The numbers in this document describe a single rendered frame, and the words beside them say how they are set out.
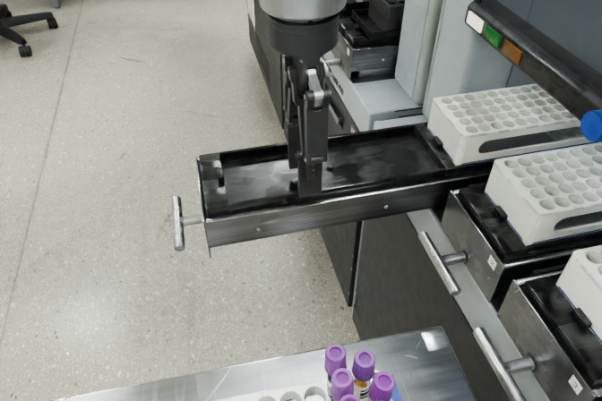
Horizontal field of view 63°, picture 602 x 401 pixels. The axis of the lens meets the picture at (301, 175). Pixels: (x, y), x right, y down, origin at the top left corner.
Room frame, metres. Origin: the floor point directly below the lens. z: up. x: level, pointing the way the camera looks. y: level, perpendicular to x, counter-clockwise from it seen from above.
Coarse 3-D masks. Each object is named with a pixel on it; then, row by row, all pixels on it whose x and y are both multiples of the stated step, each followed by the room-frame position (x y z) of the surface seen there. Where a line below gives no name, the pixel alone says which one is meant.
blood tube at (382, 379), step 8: (376, 376) 0.16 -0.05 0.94; (384, 376) 0.16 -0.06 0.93; (376, 384) 0.16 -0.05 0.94; (384, 384) 0.16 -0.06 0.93; (392, 384) 0.16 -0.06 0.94; (368, 392) 0.16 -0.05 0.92; (376, 392) 0.15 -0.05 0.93; (384, 392) 0.15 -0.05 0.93; (368, 400) 0.16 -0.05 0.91; (376, 400) 0.15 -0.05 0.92; (384, 400) 0.15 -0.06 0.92
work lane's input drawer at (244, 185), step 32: (384, 128) 0.61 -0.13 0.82; (416, 128) 0.62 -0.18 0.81; (224, 160) 0.55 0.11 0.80; (256, 160) 0.55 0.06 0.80; (352, 160) 0.55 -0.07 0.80; (384, 160) 0.55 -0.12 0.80; (416, 160) 0.55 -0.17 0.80; (448, 160) 0.54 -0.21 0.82; (224, 192) 0.47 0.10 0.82; (256, 192) 0.48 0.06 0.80; (288, 192) 0.48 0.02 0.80; (352, 192) 0.48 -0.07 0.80; (384, 192) 0.48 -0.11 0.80; (416, 192) 0.49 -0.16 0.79; (448, 192) 0.51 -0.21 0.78; (192, 224) 0.48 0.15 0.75; (224, 224) 0.43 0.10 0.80; (256, 224) 0.44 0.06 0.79; (288, 224) 0.45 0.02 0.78; (320, 224) 0.46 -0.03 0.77
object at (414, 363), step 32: (320, 352) 0.24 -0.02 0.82; (352, 352) 0.24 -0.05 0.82; (384, 352) 0.24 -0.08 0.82; (416, 352) 0.24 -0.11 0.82; (448, 352) 0.24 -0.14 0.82; (160, 384) 0.21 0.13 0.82; (192, 384) 0.21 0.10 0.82; (224, 384) 0.21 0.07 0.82; (256, 384) 0.21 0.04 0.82; (288, 384) 0.21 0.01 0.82; (416, 384) 0.21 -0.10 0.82; (448, 384) 0.21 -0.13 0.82
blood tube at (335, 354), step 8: (336, 344) 0.18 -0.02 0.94; (328, 352) 0.18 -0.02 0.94; (336, 352) 0.18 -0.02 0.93; (344, 352) 0.18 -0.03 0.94; (328, 360) 0.17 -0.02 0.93; (336, 360) 0.17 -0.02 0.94; (344, 360) 0.17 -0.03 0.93; (328, 368) 0.17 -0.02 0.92; (336, 368) 0.17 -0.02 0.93; (344, 368) 0.17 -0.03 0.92; (328, 376) 0.17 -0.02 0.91; (328, 384) 0.17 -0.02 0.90; (328, 392) 0.17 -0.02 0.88
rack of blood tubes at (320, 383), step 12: (300, 384) 0.18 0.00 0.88; (312, 384) 0.18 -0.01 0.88; (324, 384) 0.18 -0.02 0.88; (240, 396) 0.17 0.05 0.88; (252, 396) 0.17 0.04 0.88; (264, 396) 0.17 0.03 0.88; (276, 396) 0.17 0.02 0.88; (288, 396) 0.18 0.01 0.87; (300, 396) 0.17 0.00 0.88; (324, 396) 0.18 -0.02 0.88
